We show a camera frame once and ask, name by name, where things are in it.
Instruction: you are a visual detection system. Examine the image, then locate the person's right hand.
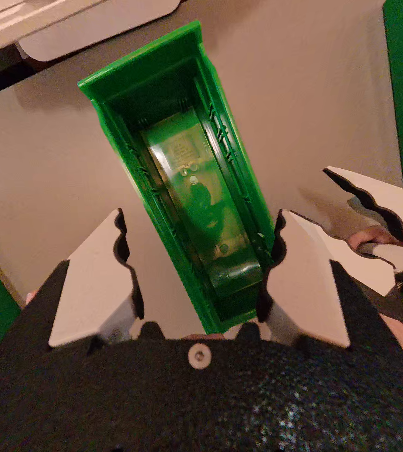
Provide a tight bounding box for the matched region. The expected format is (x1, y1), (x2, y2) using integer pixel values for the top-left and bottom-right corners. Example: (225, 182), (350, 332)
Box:
(349, 226), (403, 359)

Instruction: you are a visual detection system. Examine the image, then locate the white stand base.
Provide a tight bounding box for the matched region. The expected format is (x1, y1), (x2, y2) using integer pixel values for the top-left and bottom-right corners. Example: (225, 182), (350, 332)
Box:
(17, 0), (181, 62)

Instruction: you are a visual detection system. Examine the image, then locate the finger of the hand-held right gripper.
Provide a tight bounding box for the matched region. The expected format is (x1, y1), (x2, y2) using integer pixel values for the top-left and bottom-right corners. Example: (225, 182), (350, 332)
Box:
(322, 166), (403, 245)
(289, 210), (397, 298)

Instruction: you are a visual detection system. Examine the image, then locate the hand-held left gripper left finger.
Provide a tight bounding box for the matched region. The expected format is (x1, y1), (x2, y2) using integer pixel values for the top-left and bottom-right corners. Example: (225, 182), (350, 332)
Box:
(48, 209), (145, 347)

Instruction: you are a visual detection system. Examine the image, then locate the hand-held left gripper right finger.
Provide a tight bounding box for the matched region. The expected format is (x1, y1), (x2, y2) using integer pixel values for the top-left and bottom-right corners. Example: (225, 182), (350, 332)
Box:
(257, 209), (350, 348)

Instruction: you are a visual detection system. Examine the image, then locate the white stand ledge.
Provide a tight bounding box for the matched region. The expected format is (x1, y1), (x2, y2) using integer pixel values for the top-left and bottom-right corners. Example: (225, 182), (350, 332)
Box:
(0, 0), (103, 53)

